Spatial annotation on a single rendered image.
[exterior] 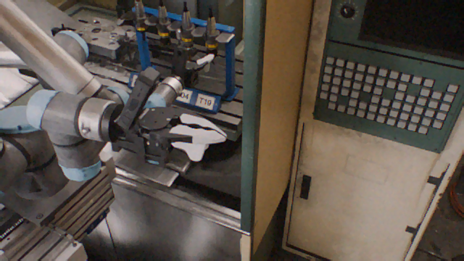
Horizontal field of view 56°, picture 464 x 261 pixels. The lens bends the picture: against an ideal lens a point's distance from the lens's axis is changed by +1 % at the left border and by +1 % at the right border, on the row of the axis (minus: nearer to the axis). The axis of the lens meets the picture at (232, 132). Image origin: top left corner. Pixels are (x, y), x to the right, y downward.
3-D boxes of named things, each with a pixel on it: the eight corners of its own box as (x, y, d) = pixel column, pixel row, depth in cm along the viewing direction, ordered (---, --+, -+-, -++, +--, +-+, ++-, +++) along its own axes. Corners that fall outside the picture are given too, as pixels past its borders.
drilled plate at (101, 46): (116, 59, 209) (114, 49, 205) (68, 46, 218) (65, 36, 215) (143, 37, 224) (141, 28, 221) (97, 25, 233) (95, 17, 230)
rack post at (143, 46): (146, 78, 204) (136, 19, 184) (136, 75, 205) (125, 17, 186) (157, 67, 211) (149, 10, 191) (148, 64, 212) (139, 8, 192)
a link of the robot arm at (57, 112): (55, 114, 87) (43, 78, 81) (105, 123, 85) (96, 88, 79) (31, 139, 81) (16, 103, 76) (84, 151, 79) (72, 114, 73)
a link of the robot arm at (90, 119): (98, 90, 80) (73, 112, 73) (121, 94, 79) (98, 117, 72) (104, 124, 84) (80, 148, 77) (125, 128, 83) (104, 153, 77)
